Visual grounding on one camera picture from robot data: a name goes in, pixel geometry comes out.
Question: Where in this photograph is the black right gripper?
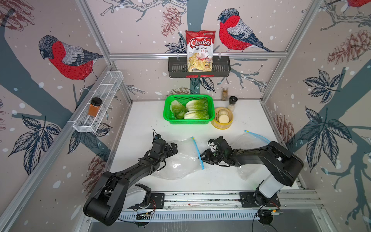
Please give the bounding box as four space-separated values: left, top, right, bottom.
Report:
197 149 226 165

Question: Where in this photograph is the clear zipper bag blue seal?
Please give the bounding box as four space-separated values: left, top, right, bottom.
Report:
152 137 203 180

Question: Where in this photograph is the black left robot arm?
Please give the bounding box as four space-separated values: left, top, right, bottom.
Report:
83 134 178 226

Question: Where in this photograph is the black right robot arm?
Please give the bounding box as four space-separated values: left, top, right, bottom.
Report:
199 136 304 207

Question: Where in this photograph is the small chinese cabbage left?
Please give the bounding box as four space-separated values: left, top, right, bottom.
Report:
170 100 188 119

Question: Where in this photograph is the red cassava chips bag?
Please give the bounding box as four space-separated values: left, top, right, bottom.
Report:
185 30 215 72

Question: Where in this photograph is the white bun front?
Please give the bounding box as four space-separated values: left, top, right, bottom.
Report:
218 115 230 124

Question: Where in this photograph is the white bun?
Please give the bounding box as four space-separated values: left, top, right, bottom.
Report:
218 109 229 116
218 115 230 124

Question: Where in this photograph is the white bun back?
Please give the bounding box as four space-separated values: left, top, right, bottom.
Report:
218 109 229 116

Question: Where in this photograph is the green plastic basket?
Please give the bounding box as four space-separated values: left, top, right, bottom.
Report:
163 94 215 124

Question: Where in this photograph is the black top pepper grinder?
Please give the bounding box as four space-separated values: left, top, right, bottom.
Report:
228 96 238 112

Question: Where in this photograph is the glass spice shaker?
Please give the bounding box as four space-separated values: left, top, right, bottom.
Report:
221 87 229 101

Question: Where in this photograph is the orange spice jar black lid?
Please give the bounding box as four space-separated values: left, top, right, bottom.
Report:
88 97 102 117

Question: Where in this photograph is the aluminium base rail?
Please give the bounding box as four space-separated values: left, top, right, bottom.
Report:
119 189 324 223

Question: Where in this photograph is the white wire wall shelf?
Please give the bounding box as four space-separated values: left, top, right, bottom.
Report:
73 71 123 133

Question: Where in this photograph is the black hanging wall basket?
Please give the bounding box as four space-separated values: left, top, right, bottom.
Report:
168 57 231 78

